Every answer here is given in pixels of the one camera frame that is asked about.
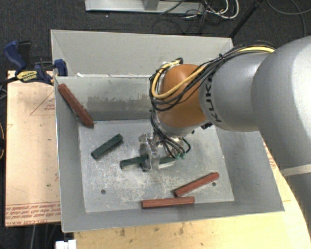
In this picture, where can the dark green block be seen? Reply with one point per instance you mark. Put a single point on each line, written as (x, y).
(132, 162)
(106, 146)

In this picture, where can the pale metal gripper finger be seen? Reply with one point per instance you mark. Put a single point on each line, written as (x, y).
(146, 155)
(155, 159)

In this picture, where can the grey metal bin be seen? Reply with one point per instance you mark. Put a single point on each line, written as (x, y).
(114, 56)

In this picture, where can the black cylinder on white bracket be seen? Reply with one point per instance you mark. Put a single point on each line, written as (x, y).
(207, 125)

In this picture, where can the red-brown flat block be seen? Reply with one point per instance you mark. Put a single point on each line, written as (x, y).
(168, 202)
(75, 104)
(196, 184)

